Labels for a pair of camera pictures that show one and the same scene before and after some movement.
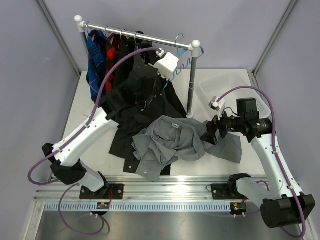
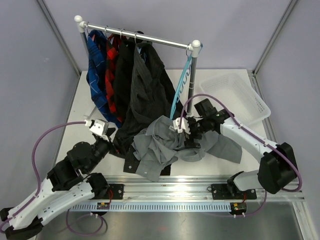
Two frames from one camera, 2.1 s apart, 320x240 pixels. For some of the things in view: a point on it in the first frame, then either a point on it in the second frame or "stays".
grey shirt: [166, 138] stays
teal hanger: [180, 51] → [183, 82]
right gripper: [212, 127] → [190, 142]
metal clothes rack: [194, 47] stays
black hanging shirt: [123, 74] stays
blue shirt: [96, 72] stays
